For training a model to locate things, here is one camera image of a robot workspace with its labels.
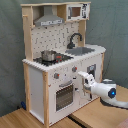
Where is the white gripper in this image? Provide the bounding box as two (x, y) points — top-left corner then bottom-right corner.
(78, 71), (95, 97)

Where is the white oven door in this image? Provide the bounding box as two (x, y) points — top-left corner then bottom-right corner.
(49, 79), (80, 117)

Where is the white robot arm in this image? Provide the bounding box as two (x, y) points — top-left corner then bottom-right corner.
(78, 71), (128, 110)

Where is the white wooden toy kitchen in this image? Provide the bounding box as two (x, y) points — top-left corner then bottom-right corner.
(22, 2), (105, 128)

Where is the white fridge door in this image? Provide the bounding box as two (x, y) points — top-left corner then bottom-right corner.
(79, 55), (102, 106)

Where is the red right stove knob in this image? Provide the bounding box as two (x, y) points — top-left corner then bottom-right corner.
(72, 66), (77, 72)

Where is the red stove knob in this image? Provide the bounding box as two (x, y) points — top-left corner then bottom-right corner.
(54, 73), (60, 79)
(72, 66), (77, 72)

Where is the grey toy sink basin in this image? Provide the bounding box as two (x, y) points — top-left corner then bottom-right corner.
(66, 47), (94, 56)

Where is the red left stove knob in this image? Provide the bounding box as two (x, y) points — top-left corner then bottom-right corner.
(54, 73), (60, 79)

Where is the black toy stovetop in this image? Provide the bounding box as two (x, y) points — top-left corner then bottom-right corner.
(34, 53), (71, 67)

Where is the black toy faucet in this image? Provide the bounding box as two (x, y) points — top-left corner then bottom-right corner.
(67, 33), (82, 49)

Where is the silver toy pot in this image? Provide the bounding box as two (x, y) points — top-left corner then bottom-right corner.
(41, 50), (57, 61)

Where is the white toy microwave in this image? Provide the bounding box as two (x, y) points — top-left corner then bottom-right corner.
(67, 3), (90, 21)

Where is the grey range hood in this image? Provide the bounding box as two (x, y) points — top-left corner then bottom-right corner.
(35, 5), (64, 27)

